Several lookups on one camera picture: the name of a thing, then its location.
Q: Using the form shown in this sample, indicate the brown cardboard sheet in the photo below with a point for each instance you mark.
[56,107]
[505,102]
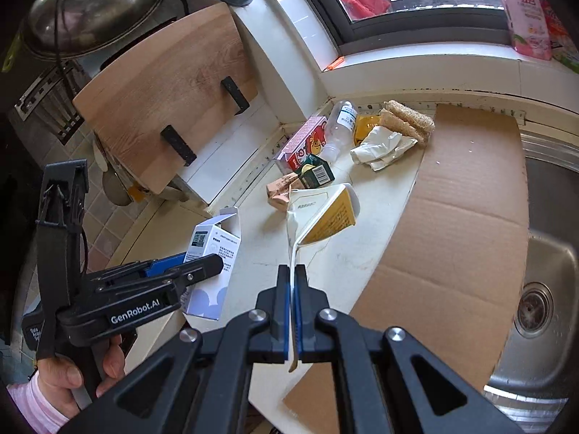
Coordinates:
[452,235]

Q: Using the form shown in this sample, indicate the steel sink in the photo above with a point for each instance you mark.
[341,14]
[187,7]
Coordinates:
[552,280]

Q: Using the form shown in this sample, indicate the clear plastic bottle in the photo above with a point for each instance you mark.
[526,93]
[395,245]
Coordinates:
[341,126]

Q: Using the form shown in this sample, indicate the crumpled white paper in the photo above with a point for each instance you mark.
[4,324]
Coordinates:
[380,149]

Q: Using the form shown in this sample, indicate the yellow snack packet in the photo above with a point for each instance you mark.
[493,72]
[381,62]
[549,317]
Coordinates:
[365,129]

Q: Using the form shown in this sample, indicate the orange tape scrap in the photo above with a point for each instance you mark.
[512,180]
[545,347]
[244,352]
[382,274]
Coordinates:
[337,63]

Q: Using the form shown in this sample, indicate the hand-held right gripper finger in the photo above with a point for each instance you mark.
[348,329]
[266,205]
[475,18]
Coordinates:
[287,325]
[297,334]

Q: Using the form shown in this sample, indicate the yellow and white carton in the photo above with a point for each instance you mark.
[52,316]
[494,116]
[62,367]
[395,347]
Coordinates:
[330,217]

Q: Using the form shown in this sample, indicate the pink carton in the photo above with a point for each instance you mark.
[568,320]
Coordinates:
[303,144]

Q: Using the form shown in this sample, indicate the pink packet on windowsill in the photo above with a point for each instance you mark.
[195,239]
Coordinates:
[524,18]

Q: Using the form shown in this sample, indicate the dark green small box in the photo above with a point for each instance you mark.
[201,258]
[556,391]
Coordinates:
[316,172]

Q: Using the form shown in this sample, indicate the white and blue carton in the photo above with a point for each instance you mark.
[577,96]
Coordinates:
[212,244]

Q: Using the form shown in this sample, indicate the white rice paddle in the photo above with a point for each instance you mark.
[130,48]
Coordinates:
[99,158]

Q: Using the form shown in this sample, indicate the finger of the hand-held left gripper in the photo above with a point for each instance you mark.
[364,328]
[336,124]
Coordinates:
[199,271]
[163,264]

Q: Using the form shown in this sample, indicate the steel pot lid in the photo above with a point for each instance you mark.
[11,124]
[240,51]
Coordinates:
[99,13]

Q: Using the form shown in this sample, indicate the wooden cutting board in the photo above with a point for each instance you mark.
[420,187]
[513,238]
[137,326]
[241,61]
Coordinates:
[163,81]

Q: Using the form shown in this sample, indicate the black wall rack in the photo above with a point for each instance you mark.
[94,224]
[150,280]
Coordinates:
[178,144]

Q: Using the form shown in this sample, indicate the black utensil hanging rack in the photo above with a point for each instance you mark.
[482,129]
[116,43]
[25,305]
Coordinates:
[49,99]

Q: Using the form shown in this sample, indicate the person's left hand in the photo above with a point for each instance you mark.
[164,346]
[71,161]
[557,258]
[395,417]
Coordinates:
[63,379]

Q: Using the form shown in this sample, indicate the beige small packet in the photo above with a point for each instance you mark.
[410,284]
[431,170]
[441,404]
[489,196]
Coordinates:
[280,192]

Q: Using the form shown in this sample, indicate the loofah sponge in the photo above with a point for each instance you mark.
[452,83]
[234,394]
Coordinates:
[407,122]

